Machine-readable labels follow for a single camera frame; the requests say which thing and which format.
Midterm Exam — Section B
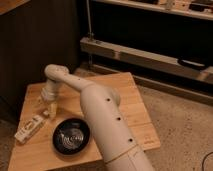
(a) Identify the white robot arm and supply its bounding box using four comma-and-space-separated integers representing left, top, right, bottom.
41, 64, 154, 171

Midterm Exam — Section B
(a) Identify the black ceramic bowl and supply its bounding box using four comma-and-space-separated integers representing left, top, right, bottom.
52, 118, 90, 155

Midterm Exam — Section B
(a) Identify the black cable on floor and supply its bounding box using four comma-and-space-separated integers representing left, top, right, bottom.
200, 151, 213, 171

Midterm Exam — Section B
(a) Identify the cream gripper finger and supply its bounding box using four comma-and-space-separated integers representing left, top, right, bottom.
42, 110, 49, 117
49, 102, 57, 119

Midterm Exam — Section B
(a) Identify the metal shelf rack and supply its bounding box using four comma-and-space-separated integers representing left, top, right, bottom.
80, 0, 213, 100

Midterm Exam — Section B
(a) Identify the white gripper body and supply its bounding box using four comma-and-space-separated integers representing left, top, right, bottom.
41, 80, 59, 104

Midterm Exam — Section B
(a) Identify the black object on shelf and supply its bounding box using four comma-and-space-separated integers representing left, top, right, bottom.
177, 59, 208, 70

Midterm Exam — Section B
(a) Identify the wooden table board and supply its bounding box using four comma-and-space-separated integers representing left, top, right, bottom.
8, 73, 160, 171

